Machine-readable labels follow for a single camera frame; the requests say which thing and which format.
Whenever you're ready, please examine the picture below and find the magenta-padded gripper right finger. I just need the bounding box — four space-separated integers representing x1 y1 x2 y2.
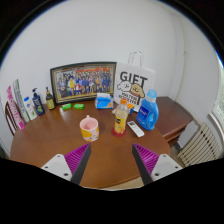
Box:
131 143 184 186

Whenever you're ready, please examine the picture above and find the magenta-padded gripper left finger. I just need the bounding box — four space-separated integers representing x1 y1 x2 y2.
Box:
40 143 92 186

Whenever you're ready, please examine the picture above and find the orange juice bottle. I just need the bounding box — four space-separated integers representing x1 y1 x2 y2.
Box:
113 98 129 135

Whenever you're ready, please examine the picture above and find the white radiator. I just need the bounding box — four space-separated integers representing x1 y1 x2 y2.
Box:
176 122 221 168

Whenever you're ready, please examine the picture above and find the pink mug with orange print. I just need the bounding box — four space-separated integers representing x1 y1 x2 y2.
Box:
79 114 100 143

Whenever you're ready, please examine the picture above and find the white remote control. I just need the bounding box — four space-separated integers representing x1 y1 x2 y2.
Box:
126 120 145 138

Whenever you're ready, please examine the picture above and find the dark wooden side table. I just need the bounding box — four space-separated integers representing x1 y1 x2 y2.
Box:
154 96 194 148

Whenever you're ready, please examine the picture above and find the blue detergent bottle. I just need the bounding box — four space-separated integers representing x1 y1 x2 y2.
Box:
135 88 160 131

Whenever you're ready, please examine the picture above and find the flat round red coaster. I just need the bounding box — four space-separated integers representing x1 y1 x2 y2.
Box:
110 126 128 138

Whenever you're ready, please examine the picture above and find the white bottle with blue cap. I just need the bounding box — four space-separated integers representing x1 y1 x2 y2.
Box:
23 96 38 121

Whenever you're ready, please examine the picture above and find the dark blue pump bottle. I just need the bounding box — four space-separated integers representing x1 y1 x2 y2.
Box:
31 87 46 117

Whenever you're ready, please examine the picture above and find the amber pump bottle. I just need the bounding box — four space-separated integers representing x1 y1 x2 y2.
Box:
45 86 56 111

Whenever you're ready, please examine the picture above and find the colourful puzzle cube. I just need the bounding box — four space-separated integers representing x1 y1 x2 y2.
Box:
126 102 135 114

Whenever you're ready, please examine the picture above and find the brown wooden chair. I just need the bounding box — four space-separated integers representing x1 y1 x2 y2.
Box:
4 101 18 137

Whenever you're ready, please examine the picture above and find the white and green box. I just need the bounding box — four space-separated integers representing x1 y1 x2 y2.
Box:
12 79 30 124

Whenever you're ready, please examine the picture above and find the blue tissue pack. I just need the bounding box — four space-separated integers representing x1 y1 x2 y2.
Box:
94 92 115 110

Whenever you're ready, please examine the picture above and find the window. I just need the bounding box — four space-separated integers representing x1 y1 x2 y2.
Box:
209 59 224 141

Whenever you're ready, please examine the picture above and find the framed group photo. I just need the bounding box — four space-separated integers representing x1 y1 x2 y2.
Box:
49 61 118 105

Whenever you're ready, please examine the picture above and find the white paper gift bag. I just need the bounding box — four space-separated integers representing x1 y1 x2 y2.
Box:
113 51 157 113

